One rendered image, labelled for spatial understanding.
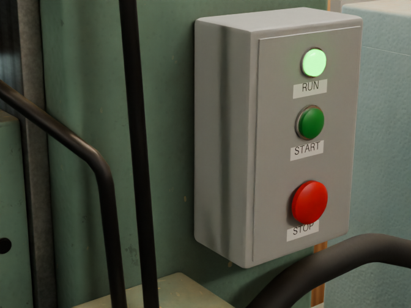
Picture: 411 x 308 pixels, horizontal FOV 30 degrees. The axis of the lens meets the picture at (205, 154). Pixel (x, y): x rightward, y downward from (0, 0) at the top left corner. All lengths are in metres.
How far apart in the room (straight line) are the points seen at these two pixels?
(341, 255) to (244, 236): 0.12
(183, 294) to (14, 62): 0.19
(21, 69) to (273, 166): 0.17
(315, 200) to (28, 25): 0.22
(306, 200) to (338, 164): 0.04
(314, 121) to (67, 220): 0.17
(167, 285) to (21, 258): 0.10
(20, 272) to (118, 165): 0.10
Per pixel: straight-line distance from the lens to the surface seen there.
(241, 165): 0.49
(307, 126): 0.50
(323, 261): 0.59
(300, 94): 0.50
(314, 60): 0.49
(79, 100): 0.48
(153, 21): 0.49
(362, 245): 0.62
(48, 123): 0.48
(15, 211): 0.52
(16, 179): 0.52
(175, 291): 0.53
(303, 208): 0.51
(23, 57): 0.49
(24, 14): 0.49
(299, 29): 0.49
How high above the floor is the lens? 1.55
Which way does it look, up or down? 18 degrees down
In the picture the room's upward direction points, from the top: straight up
